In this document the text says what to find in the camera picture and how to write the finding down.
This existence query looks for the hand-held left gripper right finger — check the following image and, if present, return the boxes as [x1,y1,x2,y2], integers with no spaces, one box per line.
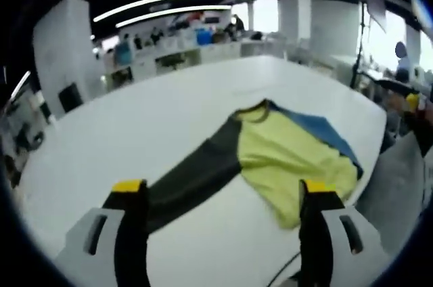
[297,179,395,287]

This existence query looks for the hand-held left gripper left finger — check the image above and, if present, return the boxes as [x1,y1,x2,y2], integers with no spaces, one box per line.
[55,179,152,287]

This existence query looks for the yellow garment with dark sleeves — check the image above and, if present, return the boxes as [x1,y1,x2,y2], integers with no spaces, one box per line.
[145,98,365,234]

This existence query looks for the black stand pole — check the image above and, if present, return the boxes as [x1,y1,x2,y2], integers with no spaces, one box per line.
[350,0,369,90]

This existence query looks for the grey flat panel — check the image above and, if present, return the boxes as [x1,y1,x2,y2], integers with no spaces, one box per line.
[361,0,388,32]

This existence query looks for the white square pillar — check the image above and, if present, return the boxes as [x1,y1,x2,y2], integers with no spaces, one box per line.
[32,0,106,118]
[277,0,312,53]

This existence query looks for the black cabinet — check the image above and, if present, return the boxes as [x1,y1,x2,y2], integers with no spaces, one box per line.
[58,83,84,114]

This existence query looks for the row of white cabinets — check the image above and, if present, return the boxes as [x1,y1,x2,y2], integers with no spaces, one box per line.
[101,38,288,93]

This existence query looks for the teal storage box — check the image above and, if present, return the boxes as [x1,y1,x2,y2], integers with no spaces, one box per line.
[114,43,132,66]

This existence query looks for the blue crate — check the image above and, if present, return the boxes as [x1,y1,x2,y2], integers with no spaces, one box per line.
[196,28,214,46]

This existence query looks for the long ceiling light strip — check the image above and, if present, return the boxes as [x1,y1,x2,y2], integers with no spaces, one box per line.
[114,4,234,29]
[93,0,268,23]

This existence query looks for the black cable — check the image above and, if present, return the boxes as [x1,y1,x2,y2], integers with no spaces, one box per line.
[266,251,302,287]

